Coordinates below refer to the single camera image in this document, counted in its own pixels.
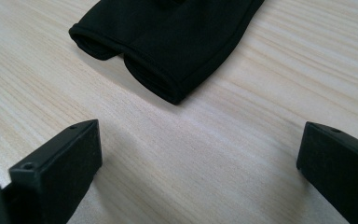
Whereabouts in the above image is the black glove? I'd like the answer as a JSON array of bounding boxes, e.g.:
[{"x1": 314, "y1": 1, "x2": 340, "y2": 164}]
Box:
[{"x1": 68, "y1": 0, "x2": 266, "y2": 105}]

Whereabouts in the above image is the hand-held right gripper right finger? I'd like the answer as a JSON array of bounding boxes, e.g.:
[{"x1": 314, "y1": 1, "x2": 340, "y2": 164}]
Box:
[{"x1": 296, "y1": 120, "x2": 358, "y2": 224}]

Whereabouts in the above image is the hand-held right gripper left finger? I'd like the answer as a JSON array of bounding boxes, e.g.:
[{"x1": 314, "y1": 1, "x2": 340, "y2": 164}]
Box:
[{"x1": 1, "y1": 119, "x2": 103, "y2": 224}]

